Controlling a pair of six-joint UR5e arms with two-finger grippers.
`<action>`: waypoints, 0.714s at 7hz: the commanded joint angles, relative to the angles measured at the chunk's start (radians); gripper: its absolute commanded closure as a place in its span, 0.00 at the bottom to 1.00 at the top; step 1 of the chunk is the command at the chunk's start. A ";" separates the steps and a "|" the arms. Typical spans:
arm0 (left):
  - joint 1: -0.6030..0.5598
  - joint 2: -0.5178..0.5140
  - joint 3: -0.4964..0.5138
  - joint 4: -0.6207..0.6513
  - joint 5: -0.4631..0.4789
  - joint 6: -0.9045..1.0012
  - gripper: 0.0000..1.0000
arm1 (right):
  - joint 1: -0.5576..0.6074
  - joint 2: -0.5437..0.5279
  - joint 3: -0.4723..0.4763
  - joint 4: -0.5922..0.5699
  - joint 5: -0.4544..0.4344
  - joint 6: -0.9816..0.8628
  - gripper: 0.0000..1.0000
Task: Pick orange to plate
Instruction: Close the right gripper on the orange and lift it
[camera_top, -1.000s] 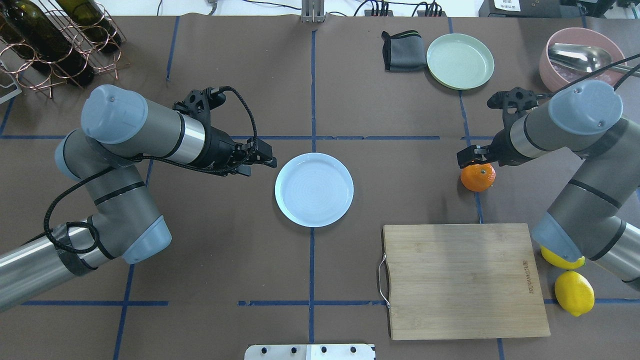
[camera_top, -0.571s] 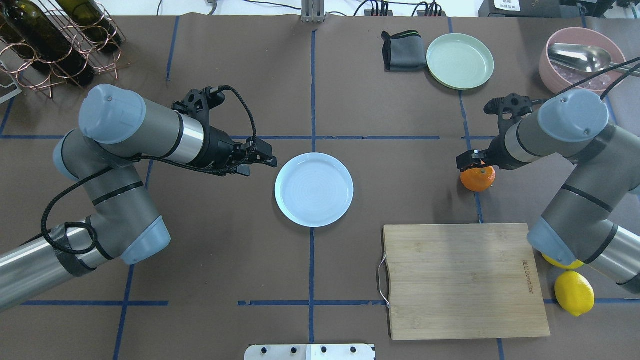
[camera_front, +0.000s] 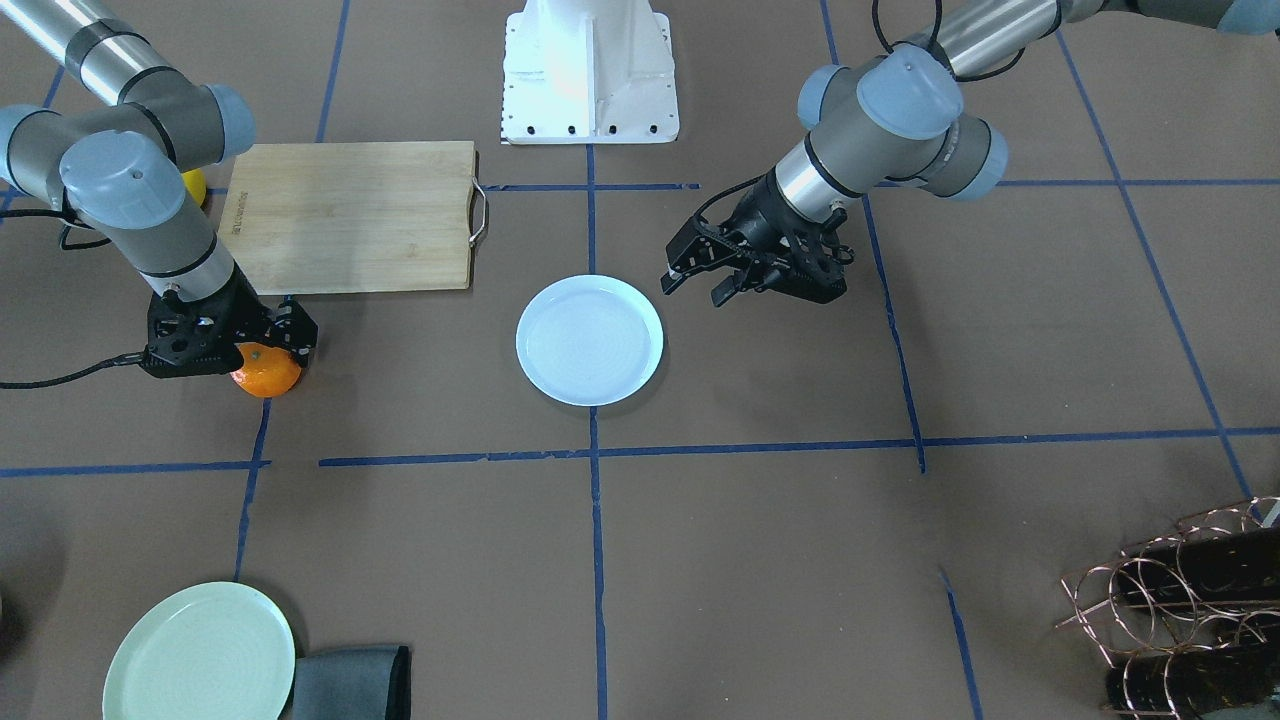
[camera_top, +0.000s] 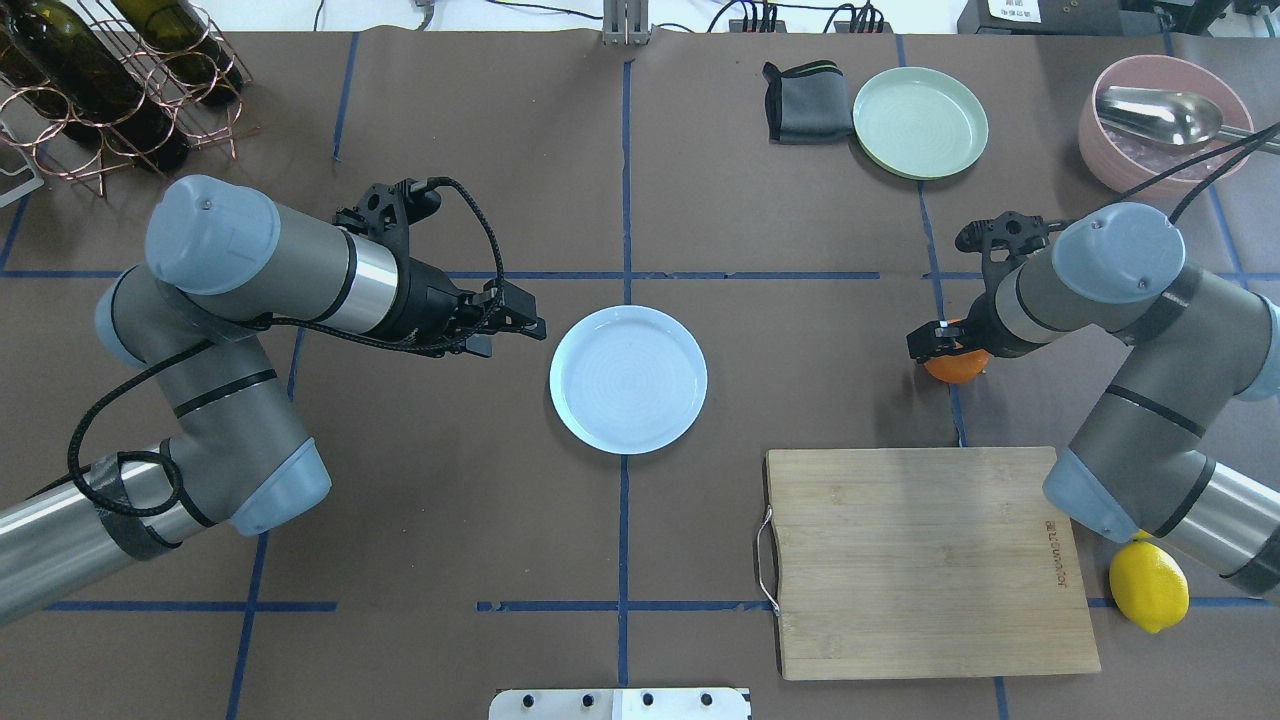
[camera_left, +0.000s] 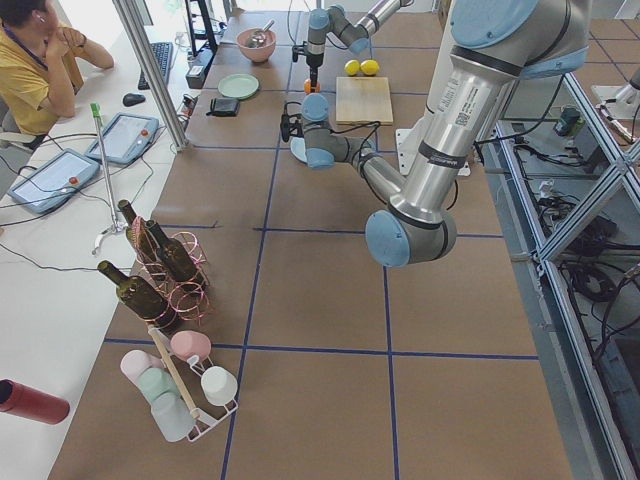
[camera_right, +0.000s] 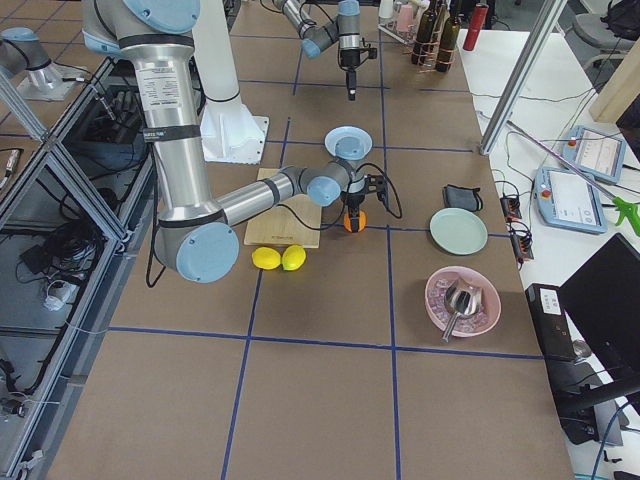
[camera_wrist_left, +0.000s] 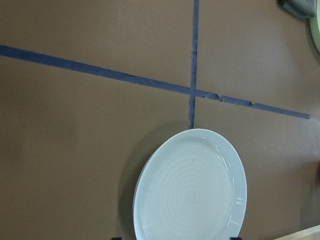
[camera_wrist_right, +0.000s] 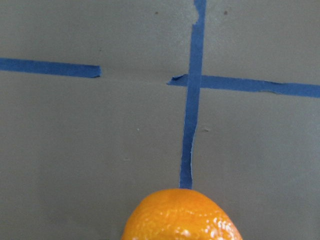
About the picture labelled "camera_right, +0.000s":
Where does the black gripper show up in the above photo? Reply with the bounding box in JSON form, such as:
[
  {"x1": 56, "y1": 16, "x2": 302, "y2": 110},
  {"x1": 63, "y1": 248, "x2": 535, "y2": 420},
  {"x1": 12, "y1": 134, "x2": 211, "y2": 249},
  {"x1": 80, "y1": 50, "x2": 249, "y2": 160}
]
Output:
[
  {"x1": 338, "y1": 48, "x2": 361, "y2": 100},
  {"x1": 344, "y1": 191, "x2": 366, "y2": 232}
]

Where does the orange fruit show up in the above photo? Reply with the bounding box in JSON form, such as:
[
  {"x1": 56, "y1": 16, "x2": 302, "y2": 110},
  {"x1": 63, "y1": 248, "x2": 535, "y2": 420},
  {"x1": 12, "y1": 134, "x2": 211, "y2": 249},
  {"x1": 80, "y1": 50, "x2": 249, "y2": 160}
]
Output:
[{"x1": 343, "y1": 211, "x2": 367, "y2": 233}]

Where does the light blue plate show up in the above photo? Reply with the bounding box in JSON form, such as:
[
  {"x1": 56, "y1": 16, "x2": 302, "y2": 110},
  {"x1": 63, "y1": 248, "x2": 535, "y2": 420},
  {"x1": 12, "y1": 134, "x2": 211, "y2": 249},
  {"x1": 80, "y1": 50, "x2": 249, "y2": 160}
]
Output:
[{"x1": 324, "y1": 126, "x2": 373, "y2": 161}]

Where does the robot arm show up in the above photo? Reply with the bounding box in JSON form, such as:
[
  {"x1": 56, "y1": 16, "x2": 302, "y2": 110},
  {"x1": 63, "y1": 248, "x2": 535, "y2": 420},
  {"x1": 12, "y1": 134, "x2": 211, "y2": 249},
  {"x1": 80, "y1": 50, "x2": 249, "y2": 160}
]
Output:
[
  {"x1": 273, "y1": 0, "x2": 365, "y2": 101},
  {"x1": 83, "y1": 1, "x2": 372, "y2": 283}
]

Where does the mint green plate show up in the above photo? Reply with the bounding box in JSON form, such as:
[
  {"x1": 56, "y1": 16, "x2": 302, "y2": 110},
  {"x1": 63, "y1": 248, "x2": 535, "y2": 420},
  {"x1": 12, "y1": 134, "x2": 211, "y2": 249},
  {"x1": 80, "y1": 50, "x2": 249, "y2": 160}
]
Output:
[{"x1": 429, "y1": 208, "x2": 488, "y2": 255}]

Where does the wooden cutting board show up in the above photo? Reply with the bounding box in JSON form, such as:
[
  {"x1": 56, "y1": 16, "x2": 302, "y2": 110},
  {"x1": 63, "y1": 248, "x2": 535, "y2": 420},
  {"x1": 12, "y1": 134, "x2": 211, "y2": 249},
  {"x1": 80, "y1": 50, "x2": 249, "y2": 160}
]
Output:
[{"x1": 244, "y1": 194, "x2": 322, "y2": 249}]

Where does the yellow lemon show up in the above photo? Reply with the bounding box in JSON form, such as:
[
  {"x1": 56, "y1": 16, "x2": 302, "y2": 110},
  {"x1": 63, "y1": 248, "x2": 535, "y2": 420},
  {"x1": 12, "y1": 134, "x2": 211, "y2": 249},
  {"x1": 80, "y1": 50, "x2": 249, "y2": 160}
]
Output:
[
  {"x1": 281, "y1": 245, "x2": 307, "y2": 271},
  {"x1": 251, "y1": 247, "x2": 281, "y2": 270}
]

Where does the white cup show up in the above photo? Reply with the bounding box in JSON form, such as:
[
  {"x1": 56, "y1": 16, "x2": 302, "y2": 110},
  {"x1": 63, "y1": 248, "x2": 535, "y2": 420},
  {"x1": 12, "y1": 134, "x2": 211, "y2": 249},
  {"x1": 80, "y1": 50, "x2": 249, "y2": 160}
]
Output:
[{"x1": 378, "y1": 0, "x2": 394, "y2": 20}]

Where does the dark glass wine bottle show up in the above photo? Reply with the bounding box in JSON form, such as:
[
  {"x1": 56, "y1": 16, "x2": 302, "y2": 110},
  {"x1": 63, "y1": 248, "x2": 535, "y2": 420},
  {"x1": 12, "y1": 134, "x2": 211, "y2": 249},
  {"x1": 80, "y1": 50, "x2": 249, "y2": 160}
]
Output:
[{"x1": 411, "y1": 0, "x2": 438, "y2": 66}]

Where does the pink cup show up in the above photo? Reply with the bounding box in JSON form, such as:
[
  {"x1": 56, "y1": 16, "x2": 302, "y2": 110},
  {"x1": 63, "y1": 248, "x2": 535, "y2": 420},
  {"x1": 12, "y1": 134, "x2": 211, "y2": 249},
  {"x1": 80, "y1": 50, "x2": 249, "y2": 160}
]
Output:
[{"x1": 396, "y1": 4, "x2": 414, "y2": 33}]

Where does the black folded cloth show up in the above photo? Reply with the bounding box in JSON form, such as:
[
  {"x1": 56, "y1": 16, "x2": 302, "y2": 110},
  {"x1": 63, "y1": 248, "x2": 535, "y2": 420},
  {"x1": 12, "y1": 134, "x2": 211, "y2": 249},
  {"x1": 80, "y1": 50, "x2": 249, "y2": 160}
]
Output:
[{"x1": 443, "y1": 184, "x2": 484, "y2": 212}]

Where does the pink bowl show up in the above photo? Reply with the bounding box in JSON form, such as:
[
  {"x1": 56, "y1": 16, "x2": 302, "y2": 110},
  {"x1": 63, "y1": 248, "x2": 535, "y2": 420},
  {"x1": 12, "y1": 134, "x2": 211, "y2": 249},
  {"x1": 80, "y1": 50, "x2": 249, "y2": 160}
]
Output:
[{"x1": 425, "y1": 266, "x2": 501, "y2": 342}]

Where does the metal scoop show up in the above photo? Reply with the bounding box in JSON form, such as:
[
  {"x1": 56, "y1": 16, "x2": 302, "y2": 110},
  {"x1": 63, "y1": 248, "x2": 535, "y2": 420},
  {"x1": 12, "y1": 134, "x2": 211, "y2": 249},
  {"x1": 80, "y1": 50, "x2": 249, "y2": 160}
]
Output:
[{"x1": 441, "y1": 278, "x2": 483, "y2": 343}]

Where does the red cylinder bottle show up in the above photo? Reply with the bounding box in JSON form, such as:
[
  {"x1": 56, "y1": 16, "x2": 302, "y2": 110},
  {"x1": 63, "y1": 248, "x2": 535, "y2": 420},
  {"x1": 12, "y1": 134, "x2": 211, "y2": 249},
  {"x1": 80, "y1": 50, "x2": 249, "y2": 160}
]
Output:
[{"x1": 463, "y1": 3, "x2": 489, "y2": 51}]

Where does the teach pendant tablet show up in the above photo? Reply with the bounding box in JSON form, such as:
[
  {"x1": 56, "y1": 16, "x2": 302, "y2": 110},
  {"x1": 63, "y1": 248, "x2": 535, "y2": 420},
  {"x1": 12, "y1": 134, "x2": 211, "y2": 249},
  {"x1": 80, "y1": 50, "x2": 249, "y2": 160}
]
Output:
[
  {"x1": 562, "y1": 125, "x2": 627, "y2": 184},
  {"x1": 534, "y1": 166, "x2": 607, "y2": 234}
]

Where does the black box device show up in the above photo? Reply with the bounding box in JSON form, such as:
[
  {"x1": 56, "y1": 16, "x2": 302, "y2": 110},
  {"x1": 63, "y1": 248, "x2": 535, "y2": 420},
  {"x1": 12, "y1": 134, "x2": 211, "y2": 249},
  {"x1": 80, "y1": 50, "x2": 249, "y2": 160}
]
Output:
[{"x1": 525, "y1": 283, "x2": 576, "y2": 362}]

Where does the black computer monitor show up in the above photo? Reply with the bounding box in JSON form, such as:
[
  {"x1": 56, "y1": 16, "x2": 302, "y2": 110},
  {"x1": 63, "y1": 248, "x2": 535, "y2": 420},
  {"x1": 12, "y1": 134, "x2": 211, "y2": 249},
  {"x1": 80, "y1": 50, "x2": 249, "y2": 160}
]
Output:
[{"x1": 559, "y1": 233, "x2": 639, "y2": 372}]

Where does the green tipped reach stick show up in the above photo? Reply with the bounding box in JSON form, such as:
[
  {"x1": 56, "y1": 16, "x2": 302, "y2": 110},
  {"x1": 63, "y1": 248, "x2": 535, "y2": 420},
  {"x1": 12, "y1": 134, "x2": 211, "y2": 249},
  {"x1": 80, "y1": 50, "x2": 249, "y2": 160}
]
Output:
[{"x1": 506, "y1": 120, "x2": 640, "y2": 236}]

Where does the white wire cup rack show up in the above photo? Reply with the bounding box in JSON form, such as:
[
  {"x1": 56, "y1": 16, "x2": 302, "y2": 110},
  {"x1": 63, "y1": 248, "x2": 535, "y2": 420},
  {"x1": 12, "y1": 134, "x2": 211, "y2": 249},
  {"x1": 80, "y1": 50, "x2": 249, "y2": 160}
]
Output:
[{"x1": 378, "y1": 0, "x2": 415, "y2": 46}]

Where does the copper wire bottle rack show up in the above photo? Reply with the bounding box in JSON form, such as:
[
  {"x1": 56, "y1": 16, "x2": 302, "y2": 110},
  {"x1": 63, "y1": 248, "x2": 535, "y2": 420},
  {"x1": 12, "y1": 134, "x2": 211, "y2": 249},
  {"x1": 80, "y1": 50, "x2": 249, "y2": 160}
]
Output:
[{"x1": 417, "y1": 38, "x2": 456, "y2": 73}]

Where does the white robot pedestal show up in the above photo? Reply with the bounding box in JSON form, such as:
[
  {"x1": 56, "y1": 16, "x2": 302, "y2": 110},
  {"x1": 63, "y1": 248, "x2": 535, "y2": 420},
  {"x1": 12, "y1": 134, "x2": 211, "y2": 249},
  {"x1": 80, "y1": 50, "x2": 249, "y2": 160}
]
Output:
[{"x1": 192, "y1": 0, "x2": 269, "y2": 164}]

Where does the aluminium frame post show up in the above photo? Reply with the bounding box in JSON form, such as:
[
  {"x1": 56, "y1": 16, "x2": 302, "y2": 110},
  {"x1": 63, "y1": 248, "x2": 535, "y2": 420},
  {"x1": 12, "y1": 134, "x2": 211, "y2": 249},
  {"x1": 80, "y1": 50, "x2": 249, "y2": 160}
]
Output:
[{"x1": 479, "y1": 0, "x2": 567, "y2": 156}]

